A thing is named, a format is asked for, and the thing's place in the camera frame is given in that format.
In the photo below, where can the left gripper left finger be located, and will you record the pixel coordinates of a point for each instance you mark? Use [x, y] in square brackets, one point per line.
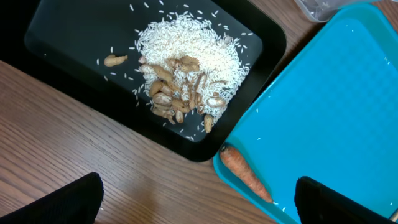
[75, 203]

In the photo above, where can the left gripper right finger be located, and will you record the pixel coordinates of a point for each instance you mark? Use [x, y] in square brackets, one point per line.
[319, 204]

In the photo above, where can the orange carrot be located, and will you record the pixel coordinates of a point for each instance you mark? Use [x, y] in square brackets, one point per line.
[236, 163]

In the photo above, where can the food scraps and rice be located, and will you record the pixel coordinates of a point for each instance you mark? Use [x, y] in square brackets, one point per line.
[184, 62]

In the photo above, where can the wooden chopstick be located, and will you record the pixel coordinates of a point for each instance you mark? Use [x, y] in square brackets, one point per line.
[394, 216]

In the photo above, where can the black waste tray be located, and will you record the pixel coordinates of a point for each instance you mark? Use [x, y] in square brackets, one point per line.
[88, 50]

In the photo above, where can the teal serving tray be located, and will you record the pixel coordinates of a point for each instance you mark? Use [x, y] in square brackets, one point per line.
[330, 115]

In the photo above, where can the clear plastic bin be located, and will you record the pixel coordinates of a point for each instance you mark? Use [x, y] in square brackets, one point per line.
[322, 10]

